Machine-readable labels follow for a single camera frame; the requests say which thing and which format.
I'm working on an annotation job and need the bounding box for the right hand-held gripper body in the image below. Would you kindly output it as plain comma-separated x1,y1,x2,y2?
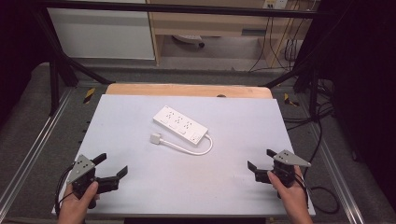
255,149,312,199

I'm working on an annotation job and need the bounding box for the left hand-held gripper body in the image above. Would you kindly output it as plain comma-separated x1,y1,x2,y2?
66,154,108,210

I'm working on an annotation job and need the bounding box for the white plug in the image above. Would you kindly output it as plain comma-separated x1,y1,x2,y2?
149,133,163,146

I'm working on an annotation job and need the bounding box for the white power cable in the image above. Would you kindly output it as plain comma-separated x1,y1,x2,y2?
160,133,215,157

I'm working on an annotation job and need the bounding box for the white power strip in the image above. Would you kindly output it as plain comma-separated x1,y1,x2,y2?
152,105,209,146

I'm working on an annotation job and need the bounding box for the person's right hand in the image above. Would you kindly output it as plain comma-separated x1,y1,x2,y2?
266,165,309,217

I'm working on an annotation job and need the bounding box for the person's left hand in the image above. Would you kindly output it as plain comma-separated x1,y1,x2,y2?
57,181,101,220

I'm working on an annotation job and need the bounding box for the yellow black tape strip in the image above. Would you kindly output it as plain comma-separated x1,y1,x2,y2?
82,87,96,105
283,92,301,107

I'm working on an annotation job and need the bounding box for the wooden table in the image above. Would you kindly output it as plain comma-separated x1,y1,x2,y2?
105,82,274,100

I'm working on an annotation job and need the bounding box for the white cabinet panel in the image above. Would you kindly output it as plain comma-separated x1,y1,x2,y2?
46,7,156,61

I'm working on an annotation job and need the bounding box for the grey chair base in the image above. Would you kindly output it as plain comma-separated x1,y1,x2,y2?
172,34,206,49

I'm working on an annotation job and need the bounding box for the wooden desk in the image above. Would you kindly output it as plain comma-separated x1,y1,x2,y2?
145,0,316,67

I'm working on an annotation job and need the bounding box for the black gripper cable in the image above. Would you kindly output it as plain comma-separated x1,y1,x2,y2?
301,120,341,216
53,163,77,217

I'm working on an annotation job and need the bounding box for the aluminium rail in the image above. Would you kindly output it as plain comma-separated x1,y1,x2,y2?
306,122,366,224
0,88,73,213

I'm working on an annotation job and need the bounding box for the bundle of black cables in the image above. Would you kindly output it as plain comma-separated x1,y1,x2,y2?
281,77,335,132

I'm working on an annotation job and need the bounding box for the white wall outlet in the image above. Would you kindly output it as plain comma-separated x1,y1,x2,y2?
262,0,290,10

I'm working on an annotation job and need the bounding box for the black metal frame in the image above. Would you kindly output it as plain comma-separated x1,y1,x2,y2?
32,0,331,118

